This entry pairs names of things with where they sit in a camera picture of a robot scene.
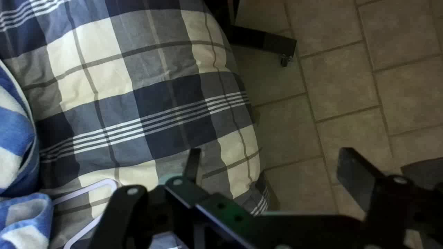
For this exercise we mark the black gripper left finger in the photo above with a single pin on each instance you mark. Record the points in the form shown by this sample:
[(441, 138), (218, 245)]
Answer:
[(133, 216)]

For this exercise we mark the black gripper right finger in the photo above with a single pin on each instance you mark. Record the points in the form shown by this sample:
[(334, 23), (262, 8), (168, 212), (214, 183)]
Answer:
[(396, 207)]

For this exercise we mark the plaid duvet cover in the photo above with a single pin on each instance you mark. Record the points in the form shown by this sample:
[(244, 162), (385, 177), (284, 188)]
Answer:
[(139, 91)]

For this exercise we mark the blue white striped towel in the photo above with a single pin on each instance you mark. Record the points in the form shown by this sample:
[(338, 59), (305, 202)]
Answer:
[(14, 133)]

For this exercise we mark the black wheeled chair base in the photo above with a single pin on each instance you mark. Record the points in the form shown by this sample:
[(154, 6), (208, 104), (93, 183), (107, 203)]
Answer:
[(268, 41)]

